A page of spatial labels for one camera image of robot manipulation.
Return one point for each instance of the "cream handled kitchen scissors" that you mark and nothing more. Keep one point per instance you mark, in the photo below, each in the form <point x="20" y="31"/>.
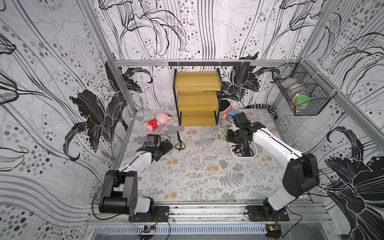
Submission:
<point x="222" y="134"/>

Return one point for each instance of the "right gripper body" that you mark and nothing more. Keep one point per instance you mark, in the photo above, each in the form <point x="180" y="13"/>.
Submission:
<point x="238" y="141"/>

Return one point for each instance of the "white plastic storage box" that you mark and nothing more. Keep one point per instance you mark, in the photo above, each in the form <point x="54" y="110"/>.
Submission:
<point x="252" y="148"/>

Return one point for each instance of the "striped plush tail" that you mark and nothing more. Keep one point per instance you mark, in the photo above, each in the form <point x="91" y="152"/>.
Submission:
<point x="269" y="108"/>

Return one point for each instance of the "green lid in basket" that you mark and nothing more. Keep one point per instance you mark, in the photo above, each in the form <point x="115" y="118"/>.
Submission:
<point x="302" y="100"/>

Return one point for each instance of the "blue pink plush toy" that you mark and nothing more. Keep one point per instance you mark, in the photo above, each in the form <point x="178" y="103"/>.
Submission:
<point x="229" y="113"/>

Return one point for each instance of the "black wall rail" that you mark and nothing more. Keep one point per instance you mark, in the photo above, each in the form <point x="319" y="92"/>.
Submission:
<point x="215" y="63"/>

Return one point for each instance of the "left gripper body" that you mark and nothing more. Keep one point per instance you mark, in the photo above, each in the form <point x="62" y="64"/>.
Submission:
<point x="163" y="149"/>

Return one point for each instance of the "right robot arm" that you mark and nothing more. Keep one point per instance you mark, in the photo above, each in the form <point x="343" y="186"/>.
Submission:
<point x="301" y="170"/>

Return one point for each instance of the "black wire basket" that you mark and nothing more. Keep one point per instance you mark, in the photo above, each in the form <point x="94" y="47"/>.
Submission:
<point x="295" y="79"/>

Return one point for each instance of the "wooden three tier shelf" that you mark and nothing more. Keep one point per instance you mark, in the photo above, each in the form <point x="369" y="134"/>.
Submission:
<point x="198" y="97"/>

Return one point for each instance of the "yellow handled black scissors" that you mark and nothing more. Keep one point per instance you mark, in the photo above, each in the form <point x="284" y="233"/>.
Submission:
<point x="180" y="145"/>

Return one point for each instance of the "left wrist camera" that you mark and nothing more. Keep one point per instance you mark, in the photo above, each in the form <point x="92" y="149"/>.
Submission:
<point x="152" y="141"/>

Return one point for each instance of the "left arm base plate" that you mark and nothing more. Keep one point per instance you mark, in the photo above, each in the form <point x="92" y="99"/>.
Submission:
<point x="160" y="214"/>

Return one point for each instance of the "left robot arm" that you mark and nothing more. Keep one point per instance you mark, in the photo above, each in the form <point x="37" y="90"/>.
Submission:
<point x="119" y="191"/>

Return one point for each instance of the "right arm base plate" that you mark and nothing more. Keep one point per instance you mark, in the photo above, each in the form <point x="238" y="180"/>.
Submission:
<point x="257" y="213"/>

